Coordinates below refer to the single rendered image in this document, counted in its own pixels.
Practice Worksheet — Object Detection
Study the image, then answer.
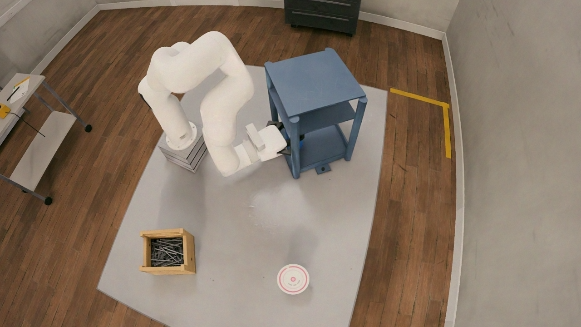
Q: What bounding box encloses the blue shelving unit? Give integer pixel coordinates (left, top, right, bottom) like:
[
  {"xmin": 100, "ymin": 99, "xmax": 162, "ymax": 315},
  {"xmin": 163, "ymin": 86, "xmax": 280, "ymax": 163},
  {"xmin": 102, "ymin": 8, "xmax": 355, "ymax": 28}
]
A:
[{"xmin": 264, "ymin": 47, "xmax": 368, "ymax": 179}]

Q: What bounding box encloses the small wooden crate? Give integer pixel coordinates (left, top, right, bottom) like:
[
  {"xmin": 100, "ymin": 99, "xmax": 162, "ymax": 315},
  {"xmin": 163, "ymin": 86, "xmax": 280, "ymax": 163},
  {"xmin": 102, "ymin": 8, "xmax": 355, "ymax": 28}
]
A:
[{"xmin": 143, "ymin": 228, "xmax": 196, "ymax": 275}]

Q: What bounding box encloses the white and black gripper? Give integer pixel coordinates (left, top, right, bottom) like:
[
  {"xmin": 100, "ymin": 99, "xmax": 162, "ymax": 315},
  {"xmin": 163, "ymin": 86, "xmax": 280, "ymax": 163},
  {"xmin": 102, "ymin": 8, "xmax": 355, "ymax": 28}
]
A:
[{"xmin": 257, "ymin": 120, "xmax": 291, "ymax": 162}]

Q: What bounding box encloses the white yogurt cup with pink stripes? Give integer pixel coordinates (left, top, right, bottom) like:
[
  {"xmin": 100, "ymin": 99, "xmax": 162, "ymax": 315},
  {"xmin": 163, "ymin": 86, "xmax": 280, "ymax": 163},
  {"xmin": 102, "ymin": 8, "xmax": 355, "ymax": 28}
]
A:
[{"xmin": 277, "ymin": 264, "xmax": 310, "ymax": 294}]

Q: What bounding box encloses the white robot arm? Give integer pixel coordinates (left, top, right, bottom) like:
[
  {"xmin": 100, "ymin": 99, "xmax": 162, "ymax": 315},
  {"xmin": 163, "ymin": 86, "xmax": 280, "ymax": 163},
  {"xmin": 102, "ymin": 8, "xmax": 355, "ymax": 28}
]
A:
[{"xmin": 138, "ymin": 31, "xmax": 266, "ymax": 177}]

